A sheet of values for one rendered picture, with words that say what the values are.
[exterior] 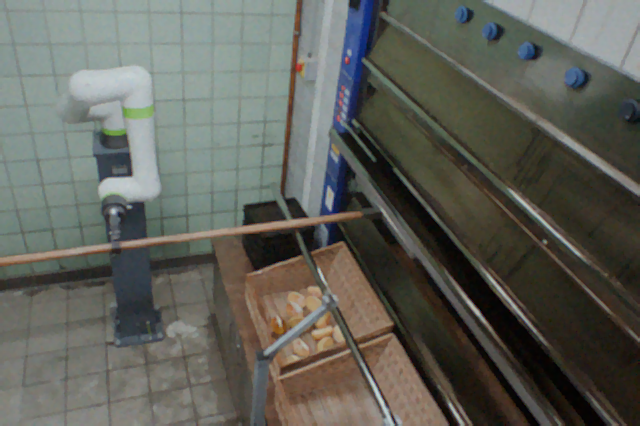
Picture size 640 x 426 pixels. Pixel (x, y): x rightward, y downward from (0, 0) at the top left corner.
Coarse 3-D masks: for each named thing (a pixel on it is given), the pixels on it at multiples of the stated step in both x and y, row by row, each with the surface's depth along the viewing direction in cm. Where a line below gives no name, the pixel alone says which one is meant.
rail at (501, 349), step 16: (368, 176) 194; (384, 192) 186; (416, 240) 166; (432, 256) 159; (464, 304) 145; (480, 320) 140; (496, 336) 136; (512, 368) 129; (528, 384) 124; (544, 400) 121
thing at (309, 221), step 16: (272, 224) 203; (288, 224) 205; (304, 224) 208; (144, 240) 189; (160, 240) 190; (176, 240) 192; (192, 240) 194; (16, 256) 176; (32, 256) 177; (48, 256) 178; (64, 256) 180
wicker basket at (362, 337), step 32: (320, 256) 258; (352, 256) 249; (256, 288) 255; (288, 288) 263; (352, 288) 246; (256, 320) 241; (288, 320) 248; (352, 320) 243; (384, 320) 222; (288, 352) 233; (320, 352) 211
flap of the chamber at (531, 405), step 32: (352, 160) 205; (416, 224) 178; (448, 256) 167; (448, 288) 152; (480, 288) 157; (512, 320) 148; (512, 352) 136; (544, 352) 140; (512, 384) 129; (544, 384) 129; (544, 416) 120; (576, 416) 123
